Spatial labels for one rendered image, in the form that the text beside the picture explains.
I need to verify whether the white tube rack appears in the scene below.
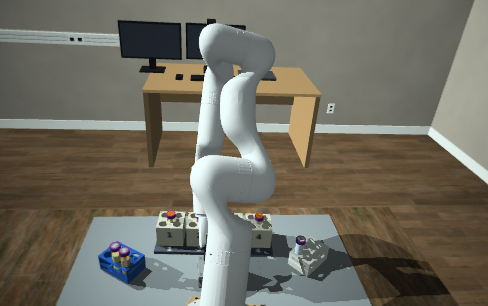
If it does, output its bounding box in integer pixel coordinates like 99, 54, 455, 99
288, 235, 329, 277

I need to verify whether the blue tube rack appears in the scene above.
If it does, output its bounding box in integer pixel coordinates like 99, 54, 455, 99
98, 247, 146, 284

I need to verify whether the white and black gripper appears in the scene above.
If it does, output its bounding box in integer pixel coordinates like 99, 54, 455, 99
195, 214, 208, 264

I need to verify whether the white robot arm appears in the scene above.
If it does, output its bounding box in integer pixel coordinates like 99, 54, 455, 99
188, 23, 276, 306

